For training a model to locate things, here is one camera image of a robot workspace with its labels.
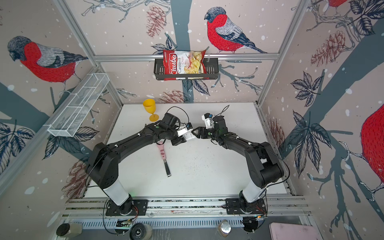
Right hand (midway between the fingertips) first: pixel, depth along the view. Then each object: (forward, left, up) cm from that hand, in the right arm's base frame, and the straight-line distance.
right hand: (193, 134), depth 89 cm
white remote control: (-2, +3, +1) cm, 3 cm away
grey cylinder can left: (-49, +50, 0) cm, 70 cm away
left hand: (-2, +6, +1) cm, 7 cm away
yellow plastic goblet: (+20, +32, +4) cm, 38 cm away
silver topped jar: (-45, -16, -1) cm, 47 cm away
